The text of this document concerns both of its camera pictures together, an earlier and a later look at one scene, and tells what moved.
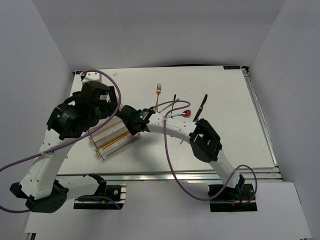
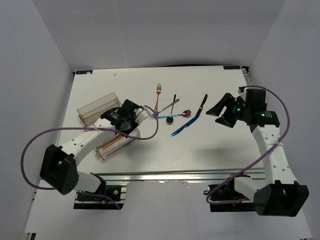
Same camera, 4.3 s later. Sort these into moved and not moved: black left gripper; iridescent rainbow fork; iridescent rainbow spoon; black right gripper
Moved: black left gripper; black right gripper
Not moved: iridescent rainbow spoon; iridescent rainbow fork
